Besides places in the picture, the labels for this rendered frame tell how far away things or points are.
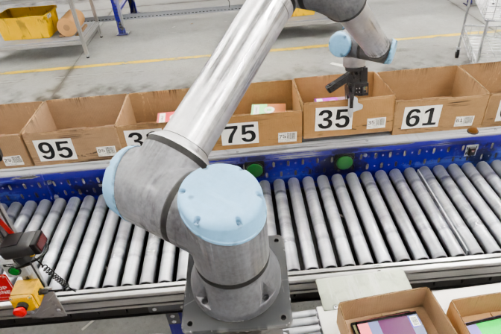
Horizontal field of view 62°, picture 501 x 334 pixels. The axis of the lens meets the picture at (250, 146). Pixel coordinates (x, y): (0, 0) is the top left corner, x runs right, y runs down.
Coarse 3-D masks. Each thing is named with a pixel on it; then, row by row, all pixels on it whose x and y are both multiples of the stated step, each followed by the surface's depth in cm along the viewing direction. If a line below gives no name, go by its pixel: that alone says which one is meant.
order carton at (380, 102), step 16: (304, 80) 198; (320, 80) 199; (368, 80) 200; (304, 96) 202; (320, 96) 203; (336, 96) 203; (368, 96) 204; (384, 96) 173; (304, 112) 175; (368, 112) 176; (384, 112) 177; (304, 128) 178; (352, 128) 180; (384, 128) 181
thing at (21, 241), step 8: (32, 232) 120; (40, 232) 121; (8, 240) 119; (16, 240) 118; (24, 240) 118; (32, 240) 118; (40, 240) 119; (0, 248) 117; (8, 248) 117; (16, 248) 117; (24, 248) 117; (32, 248) 117; (40, 248) 119; (8, 256) 118; (16, 256) 118; (24, 256) 119; (32, 256) 123; (16, 264) 124; (24, 264) 122
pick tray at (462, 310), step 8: (472, 296) 121; (480, 296) 121; (488, 296) 121; (496, 296) 122; (456, 304) 122; (464, 304) 122; (472, 304) 123; (480, 304) 123; (488, 304) 124; (496, 304) 124; (448, 312) 122; (456, 312) 117; (464, 312) 125; (472, 312) 125; (480, 312) 126; (488, 312) 126; (496, 312) 125; (456, 320) 118; (464, 320) 124; (472, 320) 124; (456, 328) 118; (464, 328) 114
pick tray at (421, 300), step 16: (416, 288) 124; (352, 304) 123; (368, 304) 125; (384, 304) 126; (400, 304) 127; (416, 304) 128; (432, 304) 123; (352, 320) 127; (432, 320) 124; (448, 320) 115
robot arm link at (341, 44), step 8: (336, 32) 153; (344, 32) 150; (336, 40) 151; (344, 40) 149; (352, 40) 149; (336, 48) 152; (344, 48) 150; (352, 48) 150; (336, 56) 153; (344, 56) 152; (352, 56) 153
